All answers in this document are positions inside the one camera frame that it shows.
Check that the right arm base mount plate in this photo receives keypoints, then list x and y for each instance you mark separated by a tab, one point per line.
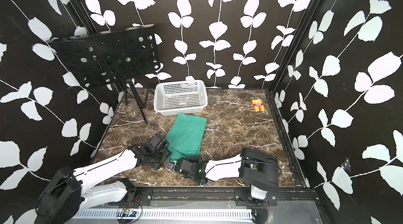
242	197

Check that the black perforated music stand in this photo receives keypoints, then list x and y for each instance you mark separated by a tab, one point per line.
108	57

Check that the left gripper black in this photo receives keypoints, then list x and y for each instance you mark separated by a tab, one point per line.
167	152

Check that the white plastic basket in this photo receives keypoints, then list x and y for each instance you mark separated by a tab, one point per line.
172	98

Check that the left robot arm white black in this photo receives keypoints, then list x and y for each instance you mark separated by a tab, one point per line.
73	190

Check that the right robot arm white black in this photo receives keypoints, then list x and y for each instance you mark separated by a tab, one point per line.
261	171

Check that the yellow red small box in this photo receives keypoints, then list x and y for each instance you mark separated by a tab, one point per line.
258	105

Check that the green long pants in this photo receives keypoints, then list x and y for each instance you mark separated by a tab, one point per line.
185	136

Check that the small green circuit board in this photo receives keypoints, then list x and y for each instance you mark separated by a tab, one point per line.
126	213

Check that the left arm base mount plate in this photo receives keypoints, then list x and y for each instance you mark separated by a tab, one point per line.
138	196

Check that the white slotted cable duct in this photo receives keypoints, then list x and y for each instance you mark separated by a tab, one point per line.
171	214

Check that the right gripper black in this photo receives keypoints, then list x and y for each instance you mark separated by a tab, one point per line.
192	160

